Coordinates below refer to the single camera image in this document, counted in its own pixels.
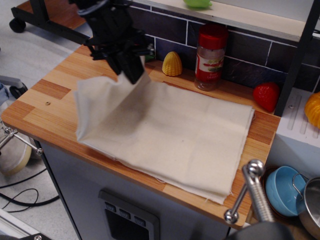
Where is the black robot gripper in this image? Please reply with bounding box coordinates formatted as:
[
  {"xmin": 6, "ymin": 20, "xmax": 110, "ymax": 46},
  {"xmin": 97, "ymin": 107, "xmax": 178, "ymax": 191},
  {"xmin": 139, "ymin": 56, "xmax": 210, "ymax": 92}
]
[{"xmin": 83, "ymin": 6, "xmax": 155, "ymax": 85}]

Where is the cream cloth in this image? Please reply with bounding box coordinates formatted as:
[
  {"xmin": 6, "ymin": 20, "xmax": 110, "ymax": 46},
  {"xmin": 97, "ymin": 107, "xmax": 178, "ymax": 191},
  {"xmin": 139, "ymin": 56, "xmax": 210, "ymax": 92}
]
[{"xmin": 74, "ymin": 73, "xmax": 255, "ymax": 204}]

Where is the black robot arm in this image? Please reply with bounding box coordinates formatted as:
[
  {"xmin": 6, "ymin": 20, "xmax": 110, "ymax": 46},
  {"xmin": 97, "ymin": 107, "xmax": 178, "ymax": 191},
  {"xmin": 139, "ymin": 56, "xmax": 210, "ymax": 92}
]
[{"xmin": 69, "ymin": 0, "xmax": 154, "ymax": 85}]

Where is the red toy chili pepper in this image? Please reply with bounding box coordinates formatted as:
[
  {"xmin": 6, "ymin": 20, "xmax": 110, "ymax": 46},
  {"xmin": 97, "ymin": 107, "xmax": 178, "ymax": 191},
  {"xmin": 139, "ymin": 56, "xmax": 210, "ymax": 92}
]
[{"xmin": 144, "ymin": 52, "xmax": 156, "ymax": 63}]

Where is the yellow toy corn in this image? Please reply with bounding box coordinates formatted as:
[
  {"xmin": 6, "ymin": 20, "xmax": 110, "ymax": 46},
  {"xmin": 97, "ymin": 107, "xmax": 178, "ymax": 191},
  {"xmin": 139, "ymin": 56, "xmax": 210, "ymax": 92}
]
[{"xmin": 162, "ymin": 51, "xmax": 183, "ymax": 77}]

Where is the red-lidded spice jar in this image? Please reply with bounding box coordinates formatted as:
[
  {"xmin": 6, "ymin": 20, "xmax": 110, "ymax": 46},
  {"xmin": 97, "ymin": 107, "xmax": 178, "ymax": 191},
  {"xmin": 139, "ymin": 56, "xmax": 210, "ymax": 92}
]
[{"xmin": 194, "ymin": 23, "xmax": 229, "ymax": 91}]

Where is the green toy on shelf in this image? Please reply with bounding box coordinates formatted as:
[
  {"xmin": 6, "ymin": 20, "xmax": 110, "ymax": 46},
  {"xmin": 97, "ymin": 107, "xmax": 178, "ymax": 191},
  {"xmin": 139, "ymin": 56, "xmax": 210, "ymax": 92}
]
[{"xmin": 183, "ymin": 0, "xmax": 213, "ymax": 8}]

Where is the red toy strawberry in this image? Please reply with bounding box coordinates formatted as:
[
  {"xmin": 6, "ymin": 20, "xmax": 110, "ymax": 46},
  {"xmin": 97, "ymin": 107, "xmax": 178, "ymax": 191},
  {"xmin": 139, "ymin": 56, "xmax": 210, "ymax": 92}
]
[{"xmin": 252, "ymin": 82, "xmax": 280, "ymax": 112}]

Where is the grey oven control panel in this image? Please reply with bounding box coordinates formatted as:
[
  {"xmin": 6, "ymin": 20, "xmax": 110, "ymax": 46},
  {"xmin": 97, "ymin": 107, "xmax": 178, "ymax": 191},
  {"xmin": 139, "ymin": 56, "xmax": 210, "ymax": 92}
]
[{"xmin": 98, "ymin": 190, "xmax": 161, "ymax": 240}]

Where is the metal clamp screw right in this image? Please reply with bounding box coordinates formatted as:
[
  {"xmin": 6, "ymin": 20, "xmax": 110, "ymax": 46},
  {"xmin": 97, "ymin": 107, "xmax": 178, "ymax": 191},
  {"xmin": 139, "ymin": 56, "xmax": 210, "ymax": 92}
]
[{"xmin": 224, "ymin": 159, "xmax": 275, "ymax": 225}]

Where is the white toy sink unit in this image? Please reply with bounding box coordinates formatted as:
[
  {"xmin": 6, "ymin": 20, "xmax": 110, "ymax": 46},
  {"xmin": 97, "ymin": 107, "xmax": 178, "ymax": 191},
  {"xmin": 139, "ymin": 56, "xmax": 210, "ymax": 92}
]
[{"xmin": 266, "ymin": 88, "xmax": 320, "ymax": 178}]

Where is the orange toy pumpkin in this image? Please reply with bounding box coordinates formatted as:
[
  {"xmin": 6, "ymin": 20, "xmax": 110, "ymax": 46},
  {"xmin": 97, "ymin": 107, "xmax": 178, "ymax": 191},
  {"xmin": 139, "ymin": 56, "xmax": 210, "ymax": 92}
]
[{"xmin": 304, "ymin": 92, "xmax": 320, "ymax": 129}]

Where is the blue plastic bowl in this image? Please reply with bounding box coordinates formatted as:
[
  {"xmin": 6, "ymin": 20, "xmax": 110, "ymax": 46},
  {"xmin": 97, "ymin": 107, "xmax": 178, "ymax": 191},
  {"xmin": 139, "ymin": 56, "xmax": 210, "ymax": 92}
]
[{"xmin": 265, "ymin": 166, "xmax": 308, "ymax": 217}]

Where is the metal clamp handle left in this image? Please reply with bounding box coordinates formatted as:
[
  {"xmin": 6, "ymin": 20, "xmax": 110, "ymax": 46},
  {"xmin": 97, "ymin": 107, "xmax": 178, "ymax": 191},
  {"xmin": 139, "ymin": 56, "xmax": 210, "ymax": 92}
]
[{"xmin": 0, "ymin": 127, "xmax": 44, "ymax": 156}]

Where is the black floor cable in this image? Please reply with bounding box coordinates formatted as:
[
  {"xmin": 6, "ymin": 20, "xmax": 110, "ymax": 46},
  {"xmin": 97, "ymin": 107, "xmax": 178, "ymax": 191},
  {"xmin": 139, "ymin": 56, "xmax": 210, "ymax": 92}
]
[{"xmin": 0, "ymin": 167, "xmax": 60, "ymax": 213}]

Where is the dark shelf frame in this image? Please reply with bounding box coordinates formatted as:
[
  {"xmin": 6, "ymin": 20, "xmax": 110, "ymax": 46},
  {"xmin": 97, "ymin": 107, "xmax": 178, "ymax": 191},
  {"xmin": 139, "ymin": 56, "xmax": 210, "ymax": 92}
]
[{"xmin": 124, "ymin": 0, "xmax": 320, "ymax": 117}]

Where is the steel pot with handle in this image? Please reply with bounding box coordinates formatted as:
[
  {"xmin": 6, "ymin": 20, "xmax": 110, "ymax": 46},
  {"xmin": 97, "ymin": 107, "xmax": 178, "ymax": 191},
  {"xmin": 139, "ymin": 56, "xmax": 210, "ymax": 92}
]
[{"xmin": 292, "ymin": 172, "xmax": 320, "ymax": 240}]

